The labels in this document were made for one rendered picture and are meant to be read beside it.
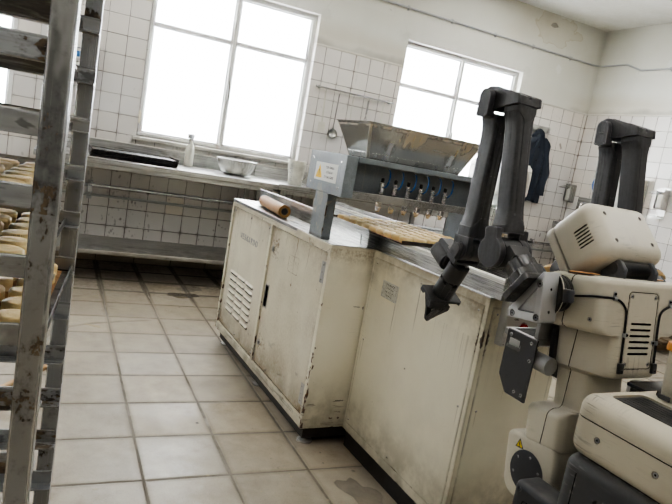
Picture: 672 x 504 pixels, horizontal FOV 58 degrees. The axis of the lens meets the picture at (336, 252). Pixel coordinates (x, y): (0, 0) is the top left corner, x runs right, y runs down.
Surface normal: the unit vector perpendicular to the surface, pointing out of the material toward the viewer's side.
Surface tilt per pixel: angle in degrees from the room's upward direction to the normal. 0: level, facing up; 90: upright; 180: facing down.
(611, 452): 90
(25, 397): 90
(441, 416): 90
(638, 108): 90
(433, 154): 115
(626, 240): 48
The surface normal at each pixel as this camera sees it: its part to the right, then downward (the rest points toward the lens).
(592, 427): -0.88, -0.08
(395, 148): 0.33, 0.61
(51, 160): 0.31, 0.20
